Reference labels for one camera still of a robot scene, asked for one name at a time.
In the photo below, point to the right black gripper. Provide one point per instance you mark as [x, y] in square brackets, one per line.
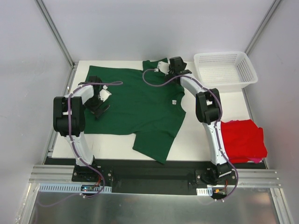
[171, 76]

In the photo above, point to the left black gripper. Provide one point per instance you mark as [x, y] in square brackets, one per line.
[100, 110]

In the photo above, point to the white plastic basket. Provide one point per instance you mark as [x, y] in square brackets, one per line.
[227, 71]

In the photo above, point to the green t shirt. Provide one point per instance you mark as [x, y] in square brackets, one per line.
[140, 106]

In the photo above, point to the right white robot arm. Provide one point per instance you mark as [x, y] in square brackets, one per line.
[209, 112]

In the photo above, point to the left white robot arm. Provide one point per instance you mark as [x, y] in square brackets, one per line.
[69, 115]

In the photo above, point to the red folded t shirt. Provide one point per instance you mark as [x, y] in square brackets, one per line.
[243, 139]

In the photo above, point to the pink folded t shirt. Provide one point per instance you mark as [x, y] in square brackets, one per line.
[255, 160]

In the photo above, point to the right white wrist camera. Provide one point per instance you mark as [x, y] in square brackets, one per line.
[162, 67]

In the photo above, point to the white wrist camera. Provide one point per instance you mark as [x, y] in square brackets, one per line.
[104, 93]
[162, 67]

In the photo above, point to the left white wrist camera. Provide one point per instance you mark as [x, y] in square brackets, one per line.
[104, 93]

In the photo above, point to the aluminium frame rail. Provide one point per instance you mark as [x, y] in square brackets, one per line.
[246, 178]

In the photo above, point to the left white cable duct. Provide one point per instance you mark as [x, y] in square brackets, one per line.
[73, 188]

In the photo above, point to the white cable duct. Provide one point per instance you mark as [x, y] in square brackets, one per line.
[204, 191]
[73, 188]

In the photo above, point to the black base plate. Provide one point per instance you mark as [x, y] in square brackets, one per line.
[163, 187]

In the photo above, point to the right white cable duct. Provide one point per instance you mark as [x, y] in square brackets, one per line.
[204, 191]

